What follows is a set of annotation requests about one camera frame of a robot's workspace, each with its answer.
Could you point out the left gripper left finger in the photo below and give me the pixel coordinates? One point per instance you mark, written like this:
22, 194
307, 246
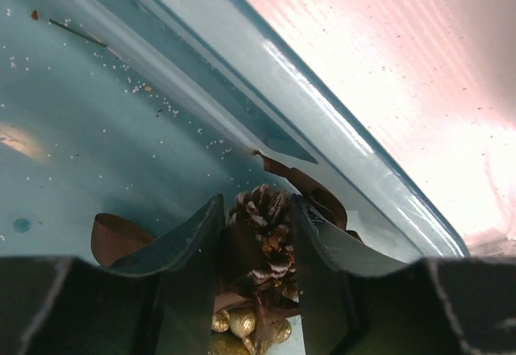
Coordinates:
159, 300

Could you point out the brown ribbon pile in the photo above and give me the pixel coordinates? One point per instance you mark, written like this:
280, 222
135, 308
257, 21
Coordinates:
114, 238

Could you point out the blue plastic tray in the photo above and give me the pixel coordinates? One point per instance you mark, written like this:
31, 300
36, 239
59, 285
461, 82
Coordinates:
145, 109

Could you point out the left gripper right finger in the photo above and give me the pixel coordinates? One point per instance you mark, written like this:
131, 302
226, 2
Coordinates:
355, 300

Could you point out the pine cone ornament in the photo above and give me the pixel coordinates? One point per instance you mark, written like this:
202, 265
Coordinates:
263, 216

